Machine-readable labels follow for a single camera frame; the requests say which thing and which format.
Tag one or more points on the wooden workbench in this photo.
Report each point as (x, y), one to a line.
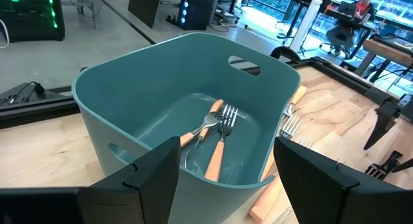
(387, 51)

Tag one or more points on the black clamp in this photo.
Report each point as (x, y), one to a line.
(284, 49)

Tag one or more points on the black desk panel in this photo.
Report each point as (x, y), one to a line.
(143, 7)

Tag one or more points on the black computer green lights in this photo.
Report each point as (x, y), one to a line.
(32, 20)

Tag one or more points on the black computer blue lights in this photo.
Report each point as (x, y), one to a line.
(197, 12)

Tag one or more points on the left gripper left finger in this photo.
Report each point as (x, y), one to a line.
(96, 208)

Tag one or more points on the white post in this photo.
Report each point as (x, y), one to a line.
(306, 24)

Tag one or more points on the person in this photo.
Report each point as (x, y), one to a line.
(363, 9)

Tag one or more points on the dark teal plastic bin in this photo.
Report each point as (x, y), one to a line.
(145, 88)

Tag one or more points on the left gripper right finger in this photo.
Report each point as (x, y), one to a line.
(322, 198)

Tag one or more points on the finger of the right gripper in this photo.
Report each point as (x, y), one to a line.
(395, 159)
(385, 116)

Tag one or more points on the metal fork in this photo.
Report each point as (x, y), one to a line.
(376, 171)

